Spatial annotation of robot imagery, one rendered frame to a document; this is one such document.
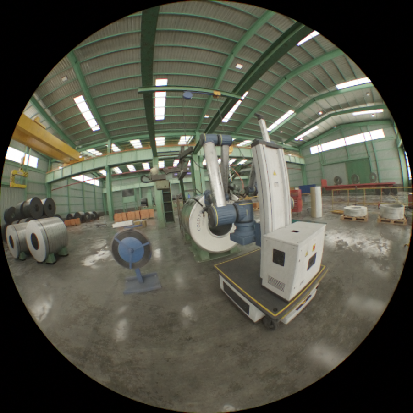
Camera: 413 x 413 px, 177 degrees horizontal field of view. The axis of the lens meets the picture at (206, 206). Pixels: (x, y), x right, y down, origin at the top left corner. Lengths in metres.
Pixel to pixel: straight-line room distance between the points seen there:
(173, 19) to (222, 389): 13.06
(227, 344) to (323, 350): 0.87
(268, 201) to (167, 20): 11.86
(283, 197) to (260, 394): 1.76
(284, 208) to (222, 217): 0.67
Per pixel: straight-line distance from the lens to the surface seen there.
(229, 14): 11.91
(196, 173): 7.21
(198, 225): 2.35
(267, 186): 1.21
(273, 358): 1.36
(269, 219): 1.23
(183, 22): 11.96
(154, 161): 7.21
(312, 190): 6.31
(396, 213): 5.98
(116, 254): 2.16
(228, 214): 1.25
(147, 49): 2.75
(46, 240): 4.74
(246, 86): 3.54
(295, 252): 1.00
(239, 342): 1.42
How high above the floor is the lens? 1.26
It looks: 4 degrees down
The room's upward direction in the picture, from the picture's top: 6 degrees counter-clockwise
